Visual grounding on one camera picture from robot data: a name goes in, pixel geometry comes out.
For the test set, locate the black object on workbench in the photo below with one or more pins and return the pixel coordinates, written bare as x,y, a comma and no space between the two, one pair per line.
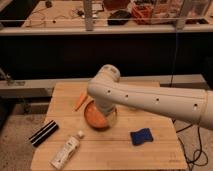
119,17

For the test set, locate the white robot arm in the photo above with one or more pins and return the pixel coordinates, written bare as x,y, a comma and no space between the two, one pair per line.
194,106

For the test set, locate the orange carrot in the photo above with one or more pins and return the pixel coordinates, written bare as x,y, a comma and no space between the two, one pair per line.
82,98

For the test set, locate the orange bowl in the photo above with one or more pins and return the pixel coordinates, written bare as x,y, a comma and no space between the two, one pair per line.
97,120

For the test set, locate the white plastic bottle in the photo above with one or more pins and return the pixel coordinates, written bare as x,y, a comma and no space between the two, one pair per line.
66,151

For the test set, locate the metal frame rail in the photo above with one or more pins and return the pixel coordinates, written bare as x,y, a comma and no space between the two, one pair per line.
58,27

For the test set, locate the orange basket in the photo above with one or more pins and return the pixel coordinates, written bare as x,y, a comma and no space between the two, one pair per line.
141,14

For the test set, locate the blue sponge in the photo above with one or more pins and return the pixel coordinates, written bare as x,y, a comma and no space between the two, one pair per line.
141,136

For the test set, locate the wooden background workbench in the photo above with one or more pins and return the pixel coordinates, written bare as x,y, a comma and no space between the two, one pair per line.
163,11

